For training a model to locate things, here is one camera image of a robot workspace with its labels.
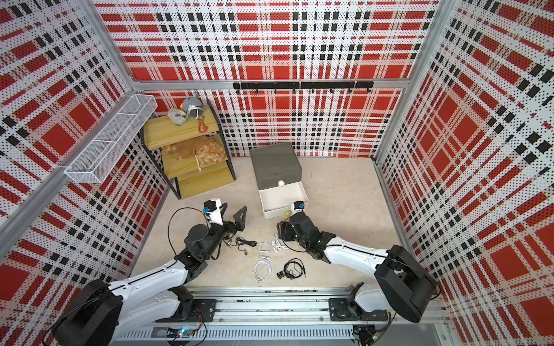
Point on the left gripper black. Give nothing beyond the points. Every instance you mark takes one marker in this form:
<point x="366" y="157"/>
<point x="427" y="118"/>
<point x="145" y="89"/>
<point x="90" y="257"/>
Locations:
<point x="239" y="225"/>

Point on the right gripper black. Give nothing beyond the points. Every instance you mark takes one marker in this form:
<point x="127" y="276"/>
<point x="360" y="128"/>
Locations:
<point x="284" y="231"/>

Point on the white earphones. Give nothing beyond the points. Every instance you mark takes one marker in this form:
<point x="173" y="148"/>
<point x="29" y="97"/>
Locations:
<point x="277" y="244"/>
<point x="265" y="249"/>
<point x="262" y="270"/>

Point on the white drawer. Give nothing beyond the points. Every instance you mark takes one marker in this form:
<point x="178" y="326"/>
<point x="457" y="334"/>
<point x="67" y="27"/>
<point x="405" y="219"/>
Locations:
<point x="277" y="200"/>

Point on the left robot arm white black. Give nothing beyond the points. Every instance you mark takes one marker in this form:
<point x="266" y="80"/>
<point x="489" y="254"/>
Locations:
<point x="102" y="311"/>

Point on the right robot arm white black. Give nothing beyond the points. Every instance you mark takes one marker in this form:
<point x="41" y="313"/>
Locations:
<point x="404" y="285"/>

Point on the black earphones upper left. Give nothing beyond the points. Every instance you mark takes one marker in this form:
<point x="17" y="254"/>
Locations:
<point x="230" y="242"/>

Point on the black earphones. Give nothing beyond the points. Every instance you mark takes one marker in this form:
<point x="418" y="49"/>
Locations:
<point x="230" y="242"/>
<point x="242" y="243"/>
<point x="292" y="270"/>

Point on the black earphones middle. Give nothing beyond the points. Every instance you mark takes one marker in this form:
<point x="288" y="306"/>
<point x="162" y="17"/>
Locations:
<point x="242" y="243"/>

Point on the black earphones lower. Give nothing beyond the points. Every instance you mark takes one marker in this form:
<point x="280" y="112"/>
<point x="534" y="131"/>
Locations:
<point x="292" y="270"/>

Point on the three-drawer storage cabinet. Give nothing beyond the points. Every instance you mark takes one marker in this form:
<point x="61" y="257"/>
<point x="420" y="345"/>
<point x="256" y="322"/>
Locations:
<point x="275" y="163"/>

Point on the tan plush toy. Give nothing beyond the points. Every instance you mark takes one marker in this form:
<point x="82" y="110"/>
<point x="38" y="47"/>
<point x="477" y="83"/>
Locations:
<point x="204" y="151"/>

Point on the wooden three-tier shelf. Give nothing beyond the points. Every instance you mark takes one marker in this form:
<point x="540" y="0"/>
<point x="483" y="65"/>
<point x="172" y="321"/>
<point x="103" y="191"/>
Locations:
<point x="184" y="178"/>

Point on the orange small toy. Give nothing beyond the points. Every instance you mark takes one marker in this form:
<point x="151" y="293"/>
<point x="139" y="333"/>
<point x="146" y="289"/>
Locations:
<point x="203" y="128"/>

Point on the white grey cap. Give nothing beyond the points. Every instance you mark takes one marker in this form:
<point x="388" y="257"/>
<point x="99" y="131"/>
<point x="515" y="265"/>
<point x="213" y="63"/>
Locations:
<point x="177" y="116"/>

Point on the grey plush toy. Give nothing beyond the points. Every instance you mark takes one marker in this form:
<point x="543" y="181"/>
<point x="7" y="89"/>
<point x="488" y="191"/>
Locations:
<point x="193" y="107"/>

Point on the green circuit board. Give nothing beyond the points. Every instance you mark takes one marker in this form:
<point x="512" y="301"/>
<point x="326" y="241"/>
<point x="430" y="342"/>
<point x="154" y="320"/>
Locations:
<point x="173" y="333"/>

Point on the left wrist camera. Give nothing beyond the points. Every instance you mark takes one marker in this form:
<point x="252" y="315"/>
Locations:
<point x="212" y="211"/>

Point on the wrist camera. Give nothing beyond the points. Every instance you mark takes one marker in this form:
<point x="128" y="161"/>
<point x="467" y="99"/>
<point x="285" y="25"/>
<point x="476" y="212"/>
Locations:
<point x="298" y="206"/>
<point x="212" y="211"/>

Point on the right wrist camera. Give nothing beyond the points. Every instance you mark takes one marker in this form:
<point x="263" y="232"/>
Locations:
<point x="298" y="206"/>

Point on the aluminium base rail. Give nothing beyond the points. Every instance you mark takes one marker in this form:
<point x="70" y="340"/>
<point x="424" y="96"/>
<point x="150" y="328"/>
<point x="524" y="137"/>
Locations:
<point x="292" y="317"/>

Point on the black wall hook rail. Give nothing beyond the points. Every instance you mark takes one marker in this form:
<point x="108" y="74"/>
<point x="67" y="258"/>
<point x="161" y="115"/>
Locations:
<point x="257" y="86"/>

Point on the white wire mesh basket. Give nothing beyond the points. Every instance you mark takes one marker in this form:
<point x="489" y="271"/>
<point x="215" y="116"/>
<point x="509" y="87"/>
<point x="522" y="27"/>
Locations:
<point x="99" y="157"/>

